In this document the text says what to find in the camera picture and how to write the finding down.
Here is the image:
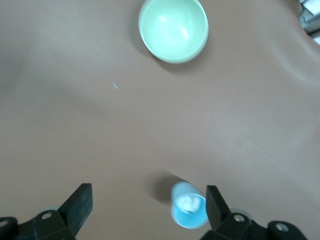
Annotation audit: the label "grey metal camera mount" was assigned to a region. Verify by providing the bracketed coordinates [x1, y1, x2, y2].
[298, 0, 320, 43]

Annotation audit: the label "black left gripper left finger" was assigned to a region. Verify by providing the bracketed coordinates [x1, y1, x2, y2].
[0, 183, 94, 240]

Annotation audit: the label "pale green bowl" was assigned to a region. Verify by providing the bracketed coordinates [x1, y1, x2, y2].
[138, 0, 210, 64]

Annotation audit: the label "blue plastic cup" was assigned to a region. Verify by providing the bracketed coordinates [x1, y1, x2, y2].
[170, 181, 209, 229]

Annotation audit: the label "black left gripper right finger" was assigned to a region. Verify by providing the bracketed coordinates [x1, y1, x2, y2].
[201, 185, 308, 240]

